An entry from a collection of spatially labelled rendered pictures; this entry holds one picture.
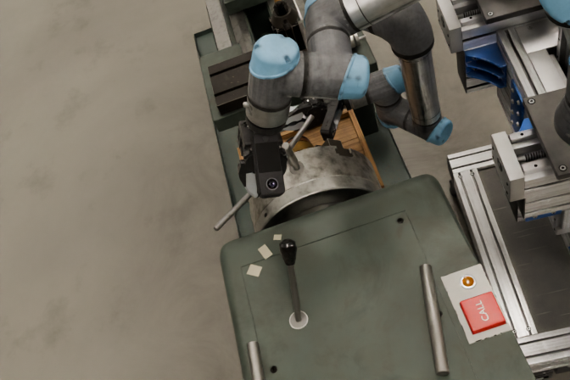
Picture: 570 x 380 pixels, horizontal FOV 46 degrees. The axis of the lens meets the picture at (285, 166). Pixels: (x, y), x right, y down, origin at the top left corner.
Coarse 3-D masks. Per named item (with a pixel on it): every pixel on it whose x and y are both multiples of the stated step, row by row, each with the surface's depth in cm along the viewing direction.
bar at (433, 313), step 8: (424, 264) 124; (424, 272) 123; (432, 272) 124; (424, 280) 122; (432, 280) 122; (424, 288) 122; (432, 288) 121; (424, 296) 121; (432, 296) 120; (432, 304) 119; (432, 312) 119; (432, 320) 118; (440, 320) 118; (432, 328) 117; (440, 328) 117; (432, 336) 116; (440, 336) 116; (432, 344) 116; (440, 344) 115; (440, 352) 114; (440, 360) 113; (440, 368) 113; (448, 368) 113
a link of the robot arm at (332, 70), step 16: (320, 32) 113; (336, 32) 113; (320, 48) 111; (336, 48) 110; (320, 64) 108; (336, 64) 108; (352, 64) 109; (368, 64) 110; (304, 80) 108; (320, 80) 108; (336, 80) 108; (352, 80) 109; (368, 80) 110; (304, 96) 111; (320, 96) 110; (336, 96) 111; (352, 96) 111
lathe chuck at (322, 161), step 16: (304, 160) 150; (320, 160) 150; (336, 160) 150; (352, 160) 152; (368, 160) 159; (288, 176) 149; (304, 176) 147; (320, 176) 147; (368, 176) 152; (256, 208) 154
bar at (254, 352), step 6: (252, 342) 124; (252, 348) 123; (258, 348) 124; (252, 354) 123; (258, 354) 123; (252, 360) 122; (258, 360) 122; (252, 366) 121; (258, 366) 121; (252, 372) 121; (258, 372) 120; (252, 378) 120; (258, 378) 120; (264, 378) 120
